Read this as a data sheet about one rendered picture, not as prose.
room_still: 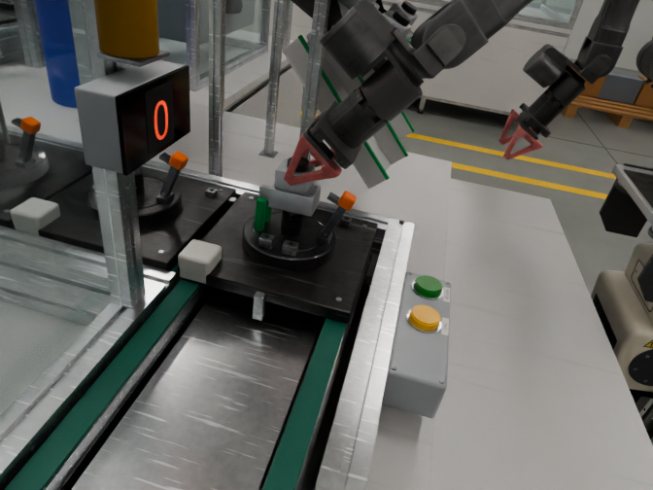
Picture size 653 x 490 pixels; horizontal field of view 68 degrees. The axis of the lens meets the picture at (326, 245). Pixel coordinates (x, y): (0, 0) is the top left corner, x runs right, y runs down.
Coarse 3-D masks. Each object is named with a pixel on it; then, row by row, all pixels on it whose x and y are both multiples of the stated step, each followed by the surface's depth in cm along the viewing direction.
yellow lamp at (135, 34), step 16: (96, 0) 40; (112, 0) 39; (128, 0) 39; (144, 0) 40; (96, 16) 40; (112, 16) 40; (128, 16) 40; (144, 16) 40; (112, 32) 40; (128, 32) 40; (144, 32) 41; (112, 48) 41; (128, 48) 41; (144, 48) 42
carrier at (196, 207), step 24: (144, 168) 87; (144, 192) 76; (192, 192) 82; (144, 216) 71; (168, 216) 74; (192, 216) 76; (216, 216) 79; (144, 240) 69; (168, 240) 70; (168, 264) 66
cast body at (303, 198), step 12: (276, 168) 66; (300, 168) 65; (312, 168) 67; (276, 180) 66; (264, 192) 69; (276, 192) 67; (288, 192) 67; (300, 192) 66; (312, 192) 67; (276, 204) 68; (288, 204) 68; (300, 204) 67; (312, 204) 67
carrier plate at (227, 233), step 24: (240, 216) 78; (216, 240) 71; (240, 240) 72; (336, 240) 76; (360, 240) 77; (240, 264) 67; (336, 264) 71; (360, 264) 71; (240, 288) 65; (264, 288) 64; (288, 288) 65; (312, 288) 65; (336, 288) 66; (312, 312) 64; (336, 312) 63
